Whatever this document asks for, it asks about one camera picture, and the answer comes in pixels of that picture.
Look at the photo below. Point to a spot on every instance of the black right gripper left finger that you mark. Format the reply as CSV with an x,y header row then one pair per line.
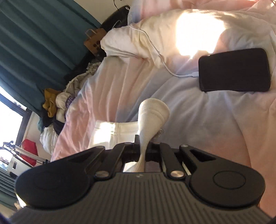
x,y
63,182

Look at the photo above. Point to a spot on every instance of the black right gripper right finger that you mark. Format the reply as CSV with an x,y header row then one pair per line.
x,y
213,180

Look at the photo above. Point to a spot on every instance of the white knit trousers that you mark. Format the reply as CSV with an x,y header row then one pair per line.
x,y
152,115

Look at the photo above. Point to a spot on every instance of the red bag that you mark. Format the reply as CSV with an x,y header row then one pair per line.
x,y
30,147

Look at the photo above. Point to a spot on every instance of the white puffy jacket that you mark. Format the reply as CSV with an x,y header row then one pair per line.
x,y
48,139

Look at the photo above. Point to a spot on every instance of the white side table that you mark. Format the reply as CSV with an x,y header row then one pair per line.
x,y
17,166

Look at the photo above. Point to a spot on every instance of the pink and blue duvet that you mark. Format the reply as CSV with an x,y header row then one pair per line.
x,y
234,125

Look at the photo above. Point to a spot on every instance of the black garment pile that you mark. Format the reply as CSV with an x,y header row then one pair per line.
x,y
46,121

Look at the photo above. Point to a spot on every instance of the white printed garment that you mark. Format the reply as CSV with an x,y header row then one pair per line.
x,y
65,98

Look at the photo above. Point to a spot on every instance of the mustard yellow garment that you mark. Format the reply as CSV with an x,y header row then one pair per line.
x,y
50,101

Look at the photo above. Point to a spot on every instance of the black smartphone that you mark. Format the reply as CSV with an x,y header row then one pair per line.
x,y
245,70

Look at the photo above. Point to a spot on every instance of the brown paper bag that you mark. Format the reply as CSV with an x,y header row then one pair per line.
x,y
93,41

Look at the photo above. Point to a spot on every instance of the dark green curtain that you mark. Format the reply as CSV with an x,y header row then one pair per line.
x,y
41,42

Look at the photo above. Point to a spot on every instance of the cream pillow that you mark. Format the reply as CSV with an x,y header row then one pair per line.
x,y
178,38

